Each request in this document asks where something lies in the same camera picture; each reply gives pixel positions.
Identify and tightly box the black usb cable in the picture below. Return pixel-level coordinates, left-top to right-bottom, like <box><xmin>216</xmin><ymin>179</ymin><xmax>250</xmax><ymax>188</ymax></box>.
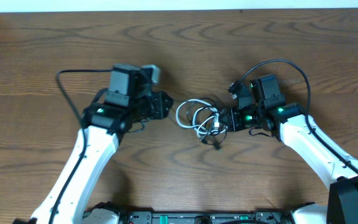
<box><xmin>172</xmin><ymin>98</ymin><xmax>229</xmax><ymax>151</ymax></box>

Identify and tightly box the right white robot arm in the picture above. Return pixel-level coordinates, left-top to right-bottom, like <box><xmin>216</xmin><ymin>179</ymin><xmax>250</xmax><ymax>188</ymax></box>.
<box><xmin>220</xmin><ymin>75</ymin><xmax>358</xmax><ymax>223</ymax></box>

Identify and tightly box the white usb cable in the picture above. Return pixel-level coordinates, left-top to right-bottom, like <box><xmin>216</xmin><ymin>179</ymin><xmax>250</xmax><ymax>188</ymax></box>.
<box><xmin>175</xmin><ymin>98</ymin><xmax>228</xmax><ymax>139</ymax></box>

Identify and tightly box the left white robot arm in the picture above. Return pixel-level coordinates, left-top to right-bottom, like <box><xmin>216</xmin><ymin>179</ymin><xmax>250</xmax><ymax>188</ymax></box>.
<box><xmin>28</xmin><ymin>64</ymin><xmax>173</xmax><ymax>224</ymax></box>

